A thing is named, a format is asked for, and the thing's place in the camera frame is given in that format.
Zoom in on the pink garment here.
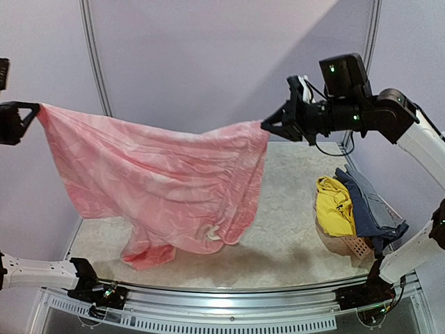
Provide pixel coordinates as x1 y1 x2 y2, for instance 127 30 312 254
38 104 269 270

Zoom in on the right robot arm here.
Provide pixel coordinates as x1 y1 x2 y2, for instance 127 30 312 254
261 53 444 303

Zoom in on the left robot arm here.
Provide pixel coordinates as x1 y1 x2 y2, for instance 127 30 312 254
1 102 104 302

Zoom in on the pink laundry basket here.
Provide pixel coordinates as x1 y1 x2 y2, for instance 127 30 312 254
340 236 371 260

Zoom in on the yellow garment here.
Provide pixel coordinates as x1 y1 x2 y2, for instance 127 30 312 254
316 176 356 237

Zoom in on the navy blue garment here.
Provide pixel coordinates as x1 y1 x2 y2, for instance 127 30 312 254
335 165 409 259

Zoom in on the left corner wall post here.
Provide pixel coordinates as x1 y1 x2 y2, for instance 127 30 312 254
79 0 113 117

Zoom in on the corner wall post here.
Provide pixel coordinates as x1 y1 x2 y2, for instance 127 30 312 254
79 0 113 117
341 0 382 148

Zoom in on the right corner wall post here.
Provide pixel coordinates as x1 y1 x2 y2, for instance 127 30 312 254
341 0 382 148

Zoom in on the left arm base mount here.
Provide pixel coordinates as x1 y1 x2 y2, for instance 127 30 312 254
67 257 129 310

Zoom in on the aluminium front rail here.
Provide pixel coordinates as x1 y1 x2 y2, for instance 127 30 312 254
32 273 432 333

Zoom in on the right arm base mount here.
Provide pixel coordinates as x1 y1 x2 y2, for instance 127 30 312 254
334 257 399 310

